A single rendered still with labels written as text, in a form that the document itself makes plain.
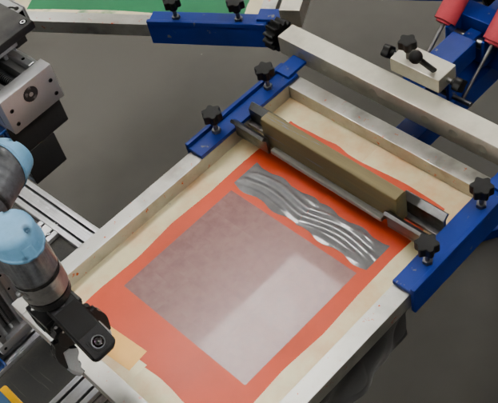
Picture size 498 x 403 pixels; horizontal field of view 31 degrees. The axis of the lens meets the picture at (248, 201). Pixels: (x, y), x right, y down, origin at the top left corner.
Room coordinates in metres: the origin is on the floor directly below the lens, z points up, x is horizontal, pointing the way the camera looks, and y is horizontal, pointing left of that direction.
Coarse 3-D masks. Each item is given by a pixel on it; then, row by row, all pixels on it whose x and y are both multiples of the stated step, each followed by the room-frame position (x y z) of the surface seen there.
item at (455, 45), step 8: (448, 40) 1.41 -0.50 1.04; (456, 40) 1.41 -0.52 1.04; (464, 40) 1.40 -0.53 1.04; (472, 40) 1.39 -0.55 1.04; (440, 48) 1.40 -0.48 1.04; (448, 48) 1.39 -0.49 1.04; (456, 48) 1.38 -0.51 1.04; (464, 48) 1.38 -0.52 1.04; (472, 48) 1.38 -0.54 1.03; (440, 56) 1.37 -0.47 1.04; (448, 56) 1.37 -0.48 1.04; (456, 56) 1.36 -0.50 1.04; (464, 56) 1.37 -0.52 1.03; (472, 56) 1.38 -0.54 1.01; (456, 64) 1.35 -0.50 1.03; (464, 64) 1.37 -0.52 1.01; (408, 80) 1.33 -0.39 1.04; (424, 88) 1.30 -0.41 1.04
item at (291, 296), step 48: (288, 240) 1.08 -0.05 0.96; (384, 240) 1.02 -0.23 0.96; (240, 288) 1.00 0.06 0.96; (288, 288) 0.97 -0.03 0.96; (336, 288) 0.94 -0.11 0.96; (192, 336) 0.93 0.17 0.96; (240, 336) 0.90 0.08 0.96; (288, 336) 0.87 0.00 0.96; (192, 384) 0.83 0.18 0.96; (240, 384) 0.80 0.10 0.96
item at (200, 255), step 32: (256, 160) 1.31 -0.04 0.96; (224, 192) 1.25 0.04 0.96; (320, 192) 1.18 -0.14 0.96; (192, 224) 1.19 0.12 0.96; (224, 224) 1.16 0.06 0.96; (256, 224) 1.14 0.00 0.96; (288, 224) 1.12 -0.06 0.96; (160, 256) 1.13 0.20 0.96; (192, 256) 1.11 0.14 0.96; (224, 256) 1.09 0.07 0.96; (256, 256) 1.06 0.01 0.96; (128, 288) 1.07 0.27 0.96; (160, 288) 1.05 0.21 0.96; (192, 288) 1.03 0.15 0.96; (224, 288) 1.01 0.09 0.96; (128, 320) 1.00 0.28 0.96; (160, 320) 0.98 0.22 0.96; (192, 320) 0.96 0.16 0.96; (160, 352) 0.91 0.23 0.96
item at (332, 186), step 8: (272, 152) 1.28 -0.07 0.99; (280, 152) 1.28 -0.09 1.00; (288, 160) 1.25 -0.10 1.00; (296, 160) 1.24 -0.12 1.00; (296, 168) 1.23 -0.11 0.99; (304, 168) 1.22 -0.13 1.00; (312, 176) 1.19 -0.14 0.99; (320, 176) 1.18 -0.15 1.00; (328, 184) 1.16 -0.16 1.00; (336, 192) 1.14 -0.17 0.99; (344, 192) 1.13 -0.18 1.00; (352, 200) 1.10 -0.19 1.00; (360, 200) 1.10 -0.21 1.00; (360, 208) 1.08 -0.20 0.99; (368, 208) 1.07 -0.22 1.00; (376, 216) 1.05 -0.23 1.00; (384, 216) 1.05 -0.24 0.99
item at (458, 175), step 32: (288, 96) 1.46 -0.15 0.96; (320, 96) 1.41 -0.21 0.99; (352, 128) 1.31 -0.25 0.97; (384, 128) 1.27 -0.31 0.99; (192, 160) 1.33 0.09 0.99; (416, 160) 1.17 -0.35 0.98; (448, 160) 1.14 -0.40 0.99; (160, 192) 1.26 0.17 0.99; (128, 224) 1.20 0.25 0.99; (96, 256) 1.16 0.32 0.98; (32, 320) 1.03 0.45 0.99; (384, 320) 0.83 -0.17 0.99; (352, 352) 0.78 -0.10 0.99; (96, 384) 0.86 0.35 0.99; (320, 384) 0.74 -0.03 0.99
